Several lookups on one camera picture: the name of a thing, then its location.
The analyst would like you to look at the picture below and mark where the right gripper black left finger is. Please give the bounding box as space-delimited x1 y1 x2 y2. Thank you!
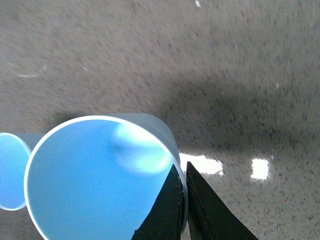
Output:
132 165 185 240

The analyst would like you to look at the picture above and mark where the blue cup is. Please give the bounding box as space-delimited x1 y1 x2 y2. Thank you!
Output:
23 113 189 240
0 132 44 211

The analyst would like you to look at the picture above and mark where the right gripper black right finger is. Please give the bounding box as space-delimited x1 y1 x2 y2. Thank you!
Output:
186 162 257 240

